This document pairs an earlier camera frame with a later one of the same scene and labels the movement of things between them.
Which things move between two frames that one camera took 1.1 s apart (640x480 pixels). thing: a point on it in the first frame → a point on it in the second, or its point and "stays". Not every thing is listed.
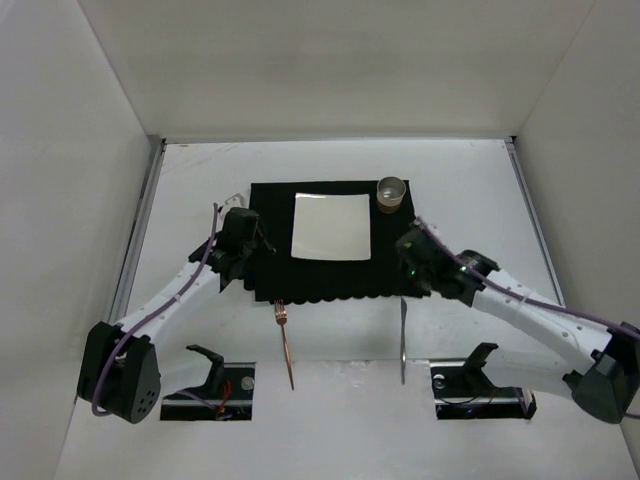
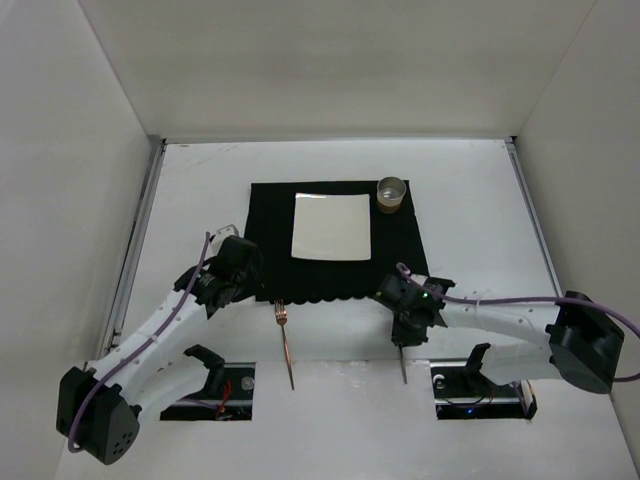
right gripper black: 410,245 → 407,332
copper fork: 281,317 stays
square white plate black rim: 334,227 stays
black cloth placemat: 279,277 stays
